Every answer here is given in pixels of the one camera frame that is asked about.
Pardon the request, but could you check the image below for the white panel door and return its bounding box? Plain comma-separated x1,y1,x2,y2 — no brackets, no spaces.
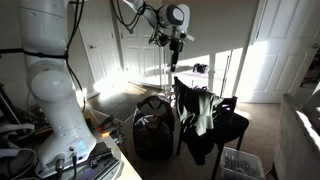
118,13,165,86
78,0,123,94
234,0,320,104

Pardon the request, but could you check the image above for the black wooden chair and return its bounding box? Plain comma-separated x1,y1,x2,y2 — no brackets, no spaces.
173,76,250,180

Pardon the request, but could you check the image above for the grey fabric sofa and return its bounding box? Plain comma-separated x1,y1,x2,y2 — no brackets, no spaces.
273,83,320,180

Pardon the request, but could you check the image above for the crumpled light laundry pile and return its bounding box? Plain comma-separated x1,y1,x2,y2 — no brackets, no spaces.
134,114,168,134

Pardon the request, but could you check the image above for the black mesh laundry hamper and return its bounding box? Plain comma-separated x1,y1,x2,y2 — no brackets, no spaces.
132,95,176,160

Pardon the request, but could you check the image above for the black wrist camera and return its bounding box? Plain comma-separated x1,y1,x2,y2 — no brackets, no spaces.
148,29,171,47

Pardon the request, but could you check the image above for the blue white patterned blanket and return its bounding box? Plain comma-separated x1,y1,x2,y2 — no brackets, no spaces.
301,81,320,126

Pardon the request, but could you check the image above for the dark grey-green hoodie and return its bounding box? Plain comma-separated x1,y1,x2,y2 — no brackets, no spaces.
174,77,225,166

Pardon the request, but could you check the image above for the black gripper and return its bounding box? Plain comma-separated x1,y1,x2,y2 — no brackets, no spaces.
168,39,185,73

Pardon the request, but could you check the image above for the metal wire shoe rack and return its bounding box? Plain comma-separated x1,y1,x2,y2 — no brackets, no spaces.
159,46,234,101

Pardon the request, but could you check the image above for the black plug base cable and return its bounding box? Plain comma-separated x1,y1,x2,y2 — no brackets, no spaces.
69,151,79,180

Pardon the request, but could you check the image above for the black strap band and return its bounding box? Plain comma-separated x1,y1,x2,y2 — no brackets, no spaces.
0,48,69,60

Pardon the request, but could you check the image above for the black tripod leg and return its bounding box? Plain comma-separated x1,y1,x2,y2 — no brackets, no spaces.
0,83,26,126

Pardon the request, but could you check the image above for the clear plastic storage bin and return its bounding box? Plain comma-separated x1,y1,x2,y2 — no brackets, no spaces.
219,146,267,180

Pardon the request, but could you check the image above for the silver plug base cable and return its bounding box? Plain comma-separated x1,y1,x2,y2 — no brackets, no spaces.
53,153,67,180

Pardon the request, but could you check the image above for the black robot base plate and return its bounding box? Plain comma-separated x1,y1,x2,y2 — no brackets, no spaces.
66,141,121,180

